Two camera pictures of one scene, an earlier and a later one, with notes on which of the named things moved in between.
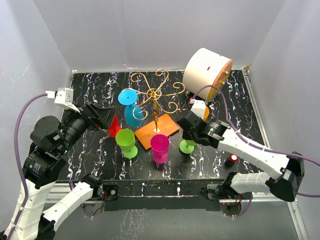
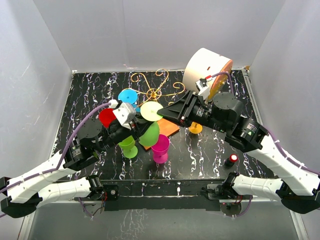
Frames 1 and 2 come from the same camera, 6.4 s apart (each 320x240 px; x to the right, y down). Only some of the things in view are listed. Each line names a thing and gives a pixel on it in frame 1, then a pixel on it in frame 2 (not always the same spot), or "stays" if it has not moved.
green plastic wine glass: [125, 138] stays
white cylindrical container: [206, 67] stays
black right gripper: [185, 135] to [177, 111]
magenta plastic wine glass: [159, 144] stays
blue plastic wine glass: [133, 113] stays
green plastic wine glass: [187, 146] to [149, 111]
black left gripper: [104, 115] to [138, 126]
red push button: [230, 161] stays
